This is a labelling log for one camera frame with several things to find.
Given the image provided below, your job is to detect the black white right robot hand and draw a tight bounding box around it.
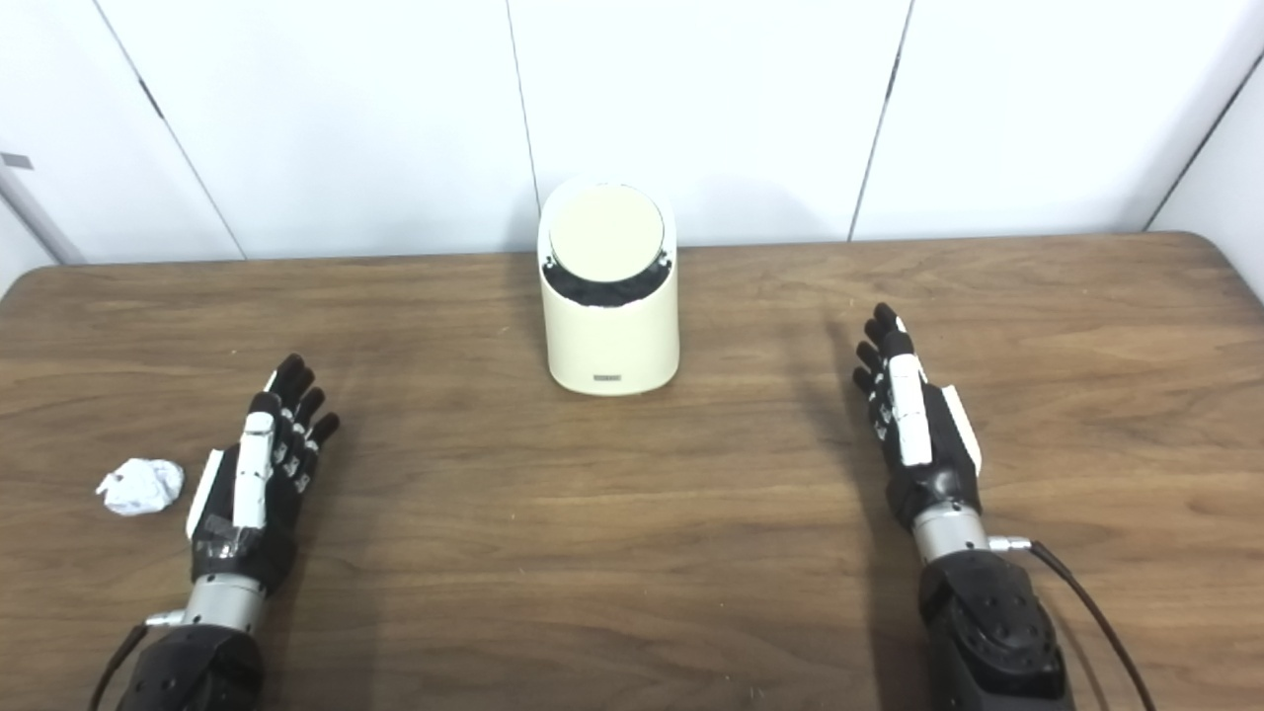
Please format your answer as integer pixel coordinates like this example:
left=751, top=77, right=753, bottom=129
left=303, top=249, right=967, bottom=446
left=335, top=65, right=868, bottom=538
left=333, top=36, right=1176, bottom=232
left=853, top=302, right=985, bottom=534

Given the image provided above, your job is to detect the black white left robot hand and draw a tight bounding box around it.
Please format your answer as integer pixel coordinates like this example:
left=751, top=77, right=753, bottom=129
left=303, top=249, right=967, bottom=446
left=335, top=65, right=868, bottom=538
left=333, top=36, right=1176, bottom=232
left=186, top=354, right=341, bottom=596

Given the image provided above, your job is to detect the white paper ball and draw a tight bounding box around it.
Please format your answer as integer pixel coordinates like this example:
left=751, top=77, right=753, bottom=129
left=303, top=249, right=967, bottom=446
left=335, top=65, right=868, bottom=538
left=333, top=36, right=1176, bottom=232
left=96, top=458, right=186, bottom=517

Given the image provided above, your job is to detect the cream-colored round bin lid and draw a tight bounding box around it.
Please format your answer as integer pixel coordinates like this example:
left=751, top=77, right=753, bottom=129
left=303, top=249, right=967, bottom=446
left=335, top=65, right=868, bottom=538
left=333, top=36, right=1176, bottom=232
left=548, top=184, right=666, bottom=284

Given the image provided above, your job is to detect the cream-colored round bin body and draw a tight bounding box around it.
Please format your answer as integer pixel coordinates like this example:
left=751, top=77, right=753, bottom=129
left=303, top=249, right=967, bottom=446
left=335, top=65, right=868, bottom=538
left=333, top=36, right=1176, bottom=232
left=536, top=178, right=681, bottom=397

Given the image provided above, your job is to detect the thick black left wrist cable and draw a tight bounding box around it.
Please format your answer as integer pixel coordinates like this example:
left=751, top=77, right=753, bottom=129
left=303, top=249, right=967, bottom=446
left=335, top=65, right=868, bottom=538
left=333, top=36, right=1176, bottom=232
left=89, top=610, right=189, bottom=711

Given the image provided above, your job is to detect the thick black wrist cable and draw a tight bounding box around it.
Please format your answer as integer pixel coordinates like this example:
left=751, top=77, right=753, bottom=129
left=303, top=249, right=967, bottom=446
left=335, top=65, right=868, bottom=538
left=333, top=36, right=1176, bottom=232
left=987, top=535, right=1156, bottom=711
left=89, top=610, right=189, bottom=711

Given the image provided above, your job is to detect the thick black right wrist cable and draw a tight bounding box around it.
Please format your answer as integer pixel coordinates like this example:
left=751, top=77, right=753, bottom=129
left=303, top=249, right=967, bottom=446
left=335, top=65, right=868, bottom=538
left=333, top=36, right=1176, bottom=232
left=987, top=535, right=1156, bottom=711

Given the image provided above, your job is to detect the grey wall corner post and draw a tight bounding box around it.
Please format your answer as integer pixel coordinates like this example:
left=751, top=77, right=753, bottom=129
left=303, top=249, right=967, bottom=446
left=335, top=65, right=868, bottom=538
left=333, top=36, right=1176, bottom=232
left=0, top=158, right=82, bottom=266

